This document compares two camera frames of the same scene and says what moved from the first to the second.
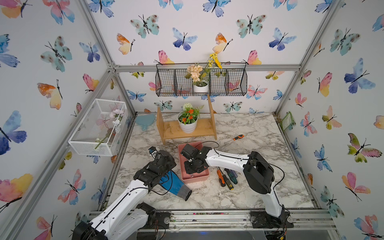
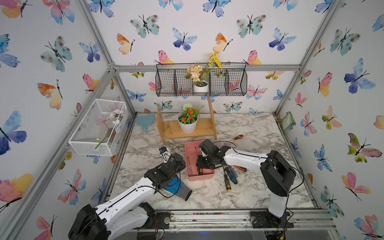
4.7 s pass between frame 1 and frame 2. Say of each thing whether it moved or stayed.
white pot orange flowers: stayed
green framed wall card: stayed
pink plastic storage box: moved
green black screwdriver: stayed
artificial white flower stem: stayed
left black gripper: moved
